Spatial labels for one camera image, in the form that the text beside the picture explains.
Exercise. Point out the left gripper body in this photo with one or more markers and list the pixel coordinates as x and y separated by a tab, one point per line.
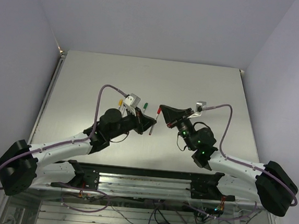
130	121

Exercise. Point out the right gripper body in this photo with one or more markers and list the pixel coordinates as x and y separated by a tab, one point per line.
184	126

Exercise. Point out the red pen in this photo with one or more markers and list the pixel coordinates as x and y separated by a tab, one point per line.
152	127

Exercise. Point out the green pen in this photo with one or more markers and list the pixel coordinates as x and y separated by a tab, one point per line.
144	110

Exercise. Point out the yellow pen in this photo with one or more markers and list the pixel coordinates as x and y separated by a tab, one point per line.
120	106

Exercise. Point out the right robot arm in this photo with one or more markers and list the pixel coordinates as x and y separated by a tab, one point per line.
264	183

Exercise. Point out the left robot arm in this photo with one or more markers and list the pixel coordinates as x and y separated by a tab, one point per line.
18	165

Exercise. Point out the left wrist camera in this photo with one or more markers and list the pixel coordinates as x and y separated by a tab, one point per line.
131	102

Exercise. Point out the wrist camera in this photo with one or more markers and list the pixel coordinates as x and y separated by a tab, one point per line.
131	102
200	107

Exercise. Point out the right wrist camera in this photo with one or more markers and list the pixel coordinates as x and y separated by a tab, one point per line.
200	107

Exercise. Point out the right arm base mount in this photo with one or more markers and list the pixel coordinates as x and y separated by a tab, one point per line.
205	186

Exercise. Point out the aluminium frame rail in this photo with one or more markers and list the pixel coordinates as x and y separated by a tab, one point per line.
142	185

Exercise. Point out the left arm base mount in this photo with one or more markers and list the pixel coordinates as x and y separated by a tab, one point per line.
70	173

